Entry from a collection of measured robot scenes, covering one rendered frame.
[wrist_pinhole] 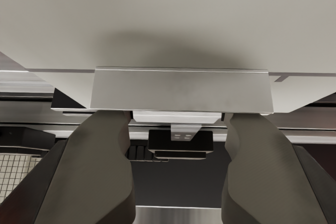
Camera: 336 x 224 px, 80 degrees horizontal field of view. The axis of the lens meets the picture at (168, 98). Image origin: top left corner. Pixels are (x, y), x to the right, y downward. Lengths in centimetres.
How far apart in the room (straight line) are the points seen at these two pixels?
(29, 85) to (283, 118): 45
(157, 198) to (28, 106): 44
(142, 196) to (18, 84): 53
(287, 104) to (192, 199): 56
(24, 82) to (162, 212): 19
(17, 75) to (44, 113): 29
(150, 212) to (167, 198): 51
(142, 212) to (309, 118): 42
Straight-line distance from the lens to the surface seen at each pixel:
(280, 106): 18
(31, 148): 50
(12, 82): 27
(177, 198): 70
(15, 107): 56
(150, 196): 70
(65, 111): 23
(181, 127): 24
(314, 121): 53
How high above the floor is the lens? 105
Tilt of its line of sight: 18 degrees down
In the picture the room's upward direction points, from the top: 179 degrees counter-clockwise
